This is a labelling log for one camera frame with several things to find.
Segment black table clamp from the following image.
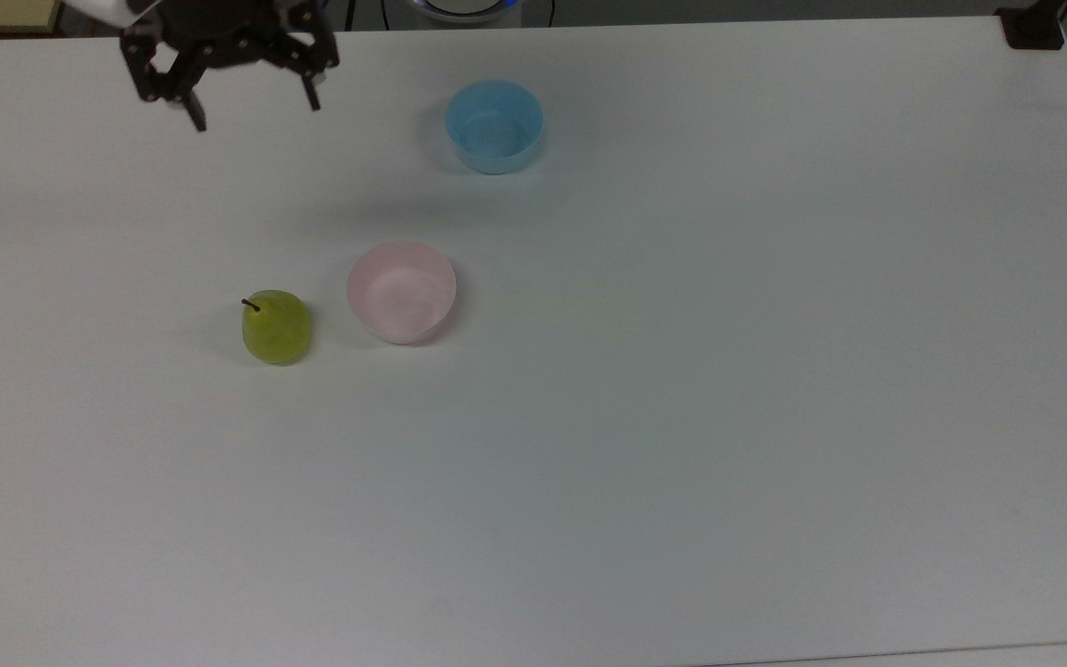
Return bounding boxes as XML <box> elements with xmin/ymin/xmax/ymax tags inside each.
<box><xmin>995</xmin><ymin>0</ymin><xmax>1067</xmax><ymax>51</ymax></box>

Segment pink bowl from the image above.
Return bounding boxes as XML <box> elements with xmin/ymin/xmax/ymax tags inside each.
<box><xmin>345</xmin><ymin>240</ymin><xmax>458</xmax><ymax>346</ymax></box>

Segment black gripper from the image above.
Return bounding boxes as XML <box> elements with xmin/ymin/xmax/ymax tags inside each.
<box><xmin>119</xmin><ymin>0</ymin><xmax>342</xmax><ymax>132</ymax></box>

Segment green pear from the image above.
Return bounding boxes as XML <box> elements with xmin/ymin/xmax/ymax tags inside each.
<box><xmin>240</xmin><ymin>289</ymin><xmax>314</xmax><ymax>366</ymax></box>

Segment blue bowl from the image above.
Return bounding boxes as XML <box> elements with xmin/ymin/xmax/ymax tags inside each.
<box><xmin>445</xmin><ymin>79</ymin><xmax>546</xmax><ymax>175</ymax></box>

